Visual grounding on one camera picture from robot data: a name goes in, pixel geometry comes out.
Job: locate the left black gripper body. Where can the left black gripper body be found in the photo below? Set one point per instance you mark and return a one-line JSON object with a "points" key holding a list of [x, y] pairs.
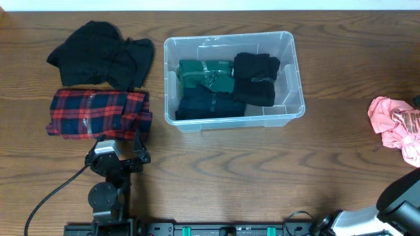
{"points": [[124, 163]]}

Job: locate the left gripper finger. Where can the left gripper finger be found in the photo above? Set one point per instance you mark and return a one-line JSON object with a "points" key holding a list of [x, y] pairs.
{"points": [[138, 147], [98, 139]]}

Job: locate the pink shirt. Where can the pink shirt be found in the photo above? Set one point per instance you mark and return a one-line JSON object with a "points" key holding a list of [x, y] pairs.
{"points": [[398, 124]]}

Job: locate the dark navy garment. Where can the dark navy garment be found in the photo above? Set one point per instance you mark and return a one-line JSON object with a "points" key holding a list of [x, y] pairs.
{"points": [[202, 103]]}

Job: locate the dark green garment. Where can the dark green garment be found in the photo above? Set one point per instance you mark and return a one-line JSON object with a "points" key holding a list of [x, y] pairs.
{"points": [[216, 75]]}

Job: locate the black taped garment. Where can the black taped garment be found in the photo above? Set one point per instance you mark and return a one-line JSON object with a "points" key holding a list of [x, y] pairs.
{"points": [[255, 75]]}

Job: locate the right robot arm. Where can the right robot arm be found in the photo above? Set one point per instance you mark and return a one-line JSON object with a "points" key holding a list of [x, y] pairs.
{"points": [[397, 209]]}

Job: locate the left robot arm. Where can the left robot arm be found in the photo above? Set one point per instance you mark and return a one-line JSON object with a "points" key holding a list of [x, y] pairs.
{"points": [[110, 199]]}

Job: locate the red navy plaid shirt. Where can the red navy plaid shirt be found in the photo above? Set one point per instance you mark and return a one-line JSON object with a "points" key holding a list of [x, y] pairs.
{"points": [[78, 114]]}

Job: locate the black crumpled garment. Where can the black crumpled garment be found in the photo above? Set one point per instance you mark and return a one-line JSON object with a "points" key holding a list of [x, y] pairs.
{"points": [[96, 53]]}

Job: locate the clear plastic storage bin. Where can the clear plastic storage bin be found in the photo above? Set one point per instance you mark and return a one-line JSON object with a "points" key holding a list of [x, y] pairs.
{"points": [[289, 101]]}

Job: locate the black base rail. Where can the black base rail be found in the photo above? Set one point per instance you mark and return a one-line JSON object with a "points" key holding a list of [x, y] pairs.
{"points": [[170, 229]]}

